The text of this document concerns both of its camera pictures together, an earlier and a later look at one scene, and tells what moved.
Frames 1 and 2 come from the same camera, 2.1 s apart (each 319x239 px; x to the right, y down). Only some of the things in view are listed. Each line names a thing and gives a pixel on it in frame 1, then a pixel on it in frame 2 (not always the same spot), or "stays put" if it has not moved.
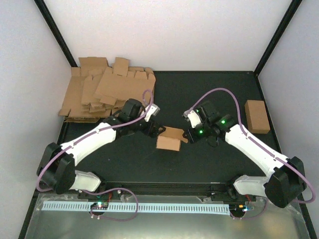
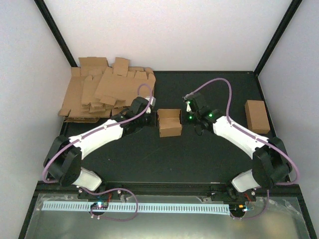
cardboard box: (171, 139) -> (170, 122)
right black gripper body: (196, 137) -> (195, 117)
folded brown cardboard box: (257, 117) stays put
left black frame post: (57, 32) stays put
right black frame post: (294, 7) stays put
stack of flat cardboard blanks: (97, 90) stays put
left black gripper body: (147, 130) -> (152, 123)
